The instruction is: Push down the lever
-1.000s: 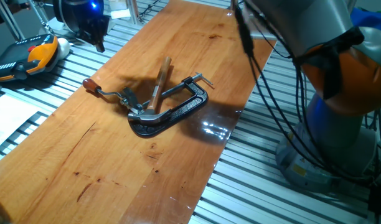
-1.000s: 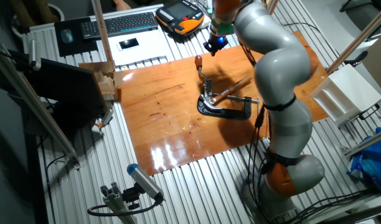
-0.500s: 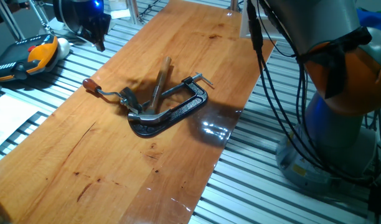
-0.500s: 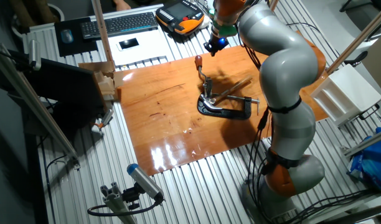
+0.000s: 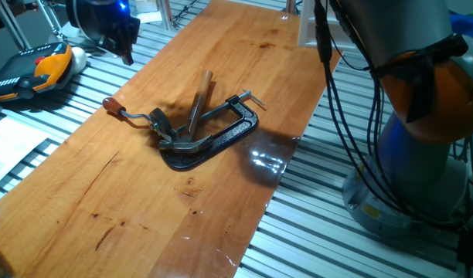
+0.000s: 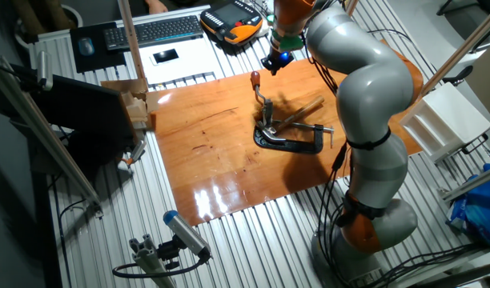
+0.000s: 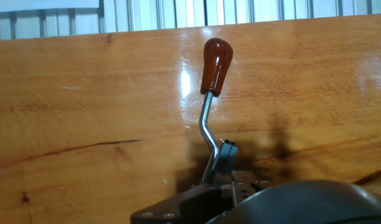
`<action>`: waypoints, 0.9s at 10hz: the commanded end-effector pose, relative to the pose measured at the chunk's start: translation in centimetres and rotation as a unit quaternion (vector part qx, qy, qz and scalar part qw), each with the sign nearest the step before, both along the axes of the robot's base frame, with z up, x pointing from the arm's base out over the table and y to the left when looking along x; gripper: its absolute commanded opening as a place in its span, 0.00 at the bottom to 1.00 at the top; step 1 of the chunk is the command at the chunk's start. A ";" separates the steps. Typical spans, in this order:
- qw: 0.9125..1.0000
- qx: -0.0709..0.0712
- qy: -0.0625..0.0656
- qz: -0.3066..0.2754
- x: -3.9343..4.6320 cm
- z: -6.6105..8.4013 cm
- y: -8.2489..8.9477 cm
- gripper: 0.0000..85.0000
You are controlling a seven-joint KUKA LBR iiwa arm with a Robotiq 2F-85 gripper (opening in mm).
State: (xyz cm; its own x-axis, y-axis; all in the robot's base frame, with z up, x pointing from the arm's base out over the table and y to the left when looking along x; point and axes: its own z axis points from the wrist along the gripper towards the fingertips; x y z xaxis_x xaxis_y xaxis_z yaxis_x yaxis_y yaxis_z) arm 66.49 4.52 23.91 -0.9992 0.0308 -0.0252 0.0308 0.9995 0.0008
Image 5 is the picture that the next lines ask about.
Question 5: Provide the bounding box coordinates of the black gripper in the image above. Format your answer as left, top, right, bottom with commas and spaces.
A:
92, 0, 141, 66

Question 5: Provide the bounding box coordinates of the chrome lever with brown knob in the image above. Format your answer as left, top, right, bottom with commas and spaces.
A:
102, 96, 180, 143

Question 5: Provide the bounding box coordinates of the white round object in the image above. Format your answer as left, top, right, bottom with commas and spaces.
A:
70, 46, 88, 75

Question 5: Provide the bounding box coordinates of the black and orange teach pendant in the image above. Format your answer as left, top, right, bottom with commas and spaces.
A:
0, 42, 74, 103

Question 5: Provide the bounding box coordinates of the glossy orange wooden board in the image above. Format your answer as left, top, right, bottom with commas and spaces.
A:
0, 0, 344, 278

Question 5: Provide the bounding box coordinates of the white paper sheet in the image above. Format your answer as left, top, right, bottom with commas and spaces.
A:
0, 115, 62, 190

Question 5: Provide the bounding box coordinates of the black C-clamp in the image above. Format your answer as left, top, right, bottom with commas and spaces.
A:
158, 89, 267, 171

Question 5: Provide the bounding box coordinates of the white plastic bin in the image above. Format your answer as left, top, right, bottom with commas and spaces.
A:
297, 0, 356, 52

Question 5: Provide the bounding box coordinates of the blue plastic bag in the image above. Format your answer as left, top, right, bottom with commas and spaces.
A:
448, 11, 473, 36

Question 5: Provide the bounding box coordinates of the black box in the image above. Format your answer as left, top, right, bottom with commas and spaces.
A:
456, 227, 473, 271

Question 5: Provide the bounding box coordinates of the silver frame post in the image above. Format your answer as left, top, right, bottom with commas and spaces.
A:
155, 0, 174, 31

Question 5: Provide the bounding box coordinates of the wooden handled claw hammer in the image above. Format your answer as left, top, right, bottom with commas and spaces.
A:
158, 69, 215, 158

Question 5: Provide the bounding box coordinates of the grey metal frame bar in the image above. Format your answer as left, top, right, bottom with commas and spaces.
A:
0, 0, 32, 51

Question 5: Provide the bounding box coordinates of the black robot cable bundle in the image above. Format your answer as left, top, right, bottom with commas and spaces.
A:
312, 0, 473, 235

